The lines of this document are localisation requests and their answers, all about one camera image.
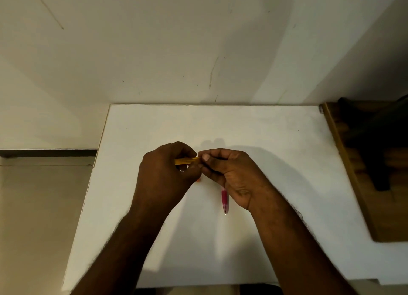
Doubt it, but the wooden furniture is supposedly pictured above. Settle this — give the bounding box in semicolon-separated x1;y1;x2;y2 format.
321;101;408;243

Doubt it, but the person's right hand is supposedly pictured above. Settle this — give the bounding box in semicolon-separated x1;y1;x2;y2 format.
198;148;277;211

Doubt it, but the person's left hand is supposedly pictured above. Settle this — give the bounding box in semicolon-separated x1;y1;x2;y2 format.
132;141;203;215

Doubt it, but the person's left forearm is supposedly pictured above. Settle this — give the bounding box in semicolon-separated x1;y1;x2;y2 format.
70;205;173;295

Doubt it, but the person's right forearm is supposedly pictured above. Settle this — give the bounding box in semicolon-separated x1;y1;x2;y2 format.
248;187;359;295

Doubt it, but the pink pen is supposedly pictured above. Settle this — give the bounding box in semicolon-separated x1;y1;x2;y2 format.
221;186;230;215

